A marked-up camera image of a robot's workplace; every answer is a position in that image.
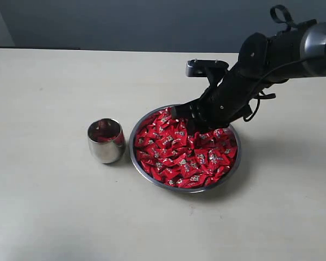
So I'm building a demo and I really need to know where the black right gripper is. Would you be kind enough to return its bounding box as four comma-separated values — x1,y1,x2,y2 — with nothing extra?
170,65,258,135

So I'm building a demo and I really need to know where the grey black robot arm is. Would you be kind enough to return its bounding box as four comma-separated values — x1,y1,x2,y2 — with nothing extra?
171,20,326,134

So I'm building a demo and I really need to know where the pile of red wrapped candies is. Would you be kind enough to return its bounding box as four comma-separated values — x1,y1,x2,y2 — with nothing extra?
134,106,239,189

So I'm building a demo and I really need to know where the steel bowl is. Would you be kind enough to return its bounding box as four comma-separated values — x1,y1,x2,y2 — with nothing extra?
129,103,242,194

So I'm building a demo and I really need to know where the stainless steel cup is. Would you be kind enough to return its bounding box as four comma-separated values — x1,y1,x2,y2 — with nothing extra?
87,118,126,164

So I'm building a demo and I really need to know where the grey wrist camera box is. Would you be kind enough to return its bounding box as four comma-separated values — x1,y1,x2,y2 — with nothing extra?
186,59,229,78

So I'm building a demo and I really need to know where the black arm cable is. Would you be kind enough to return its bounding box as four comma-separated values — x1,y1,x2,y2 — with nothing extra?
243,4,326,122

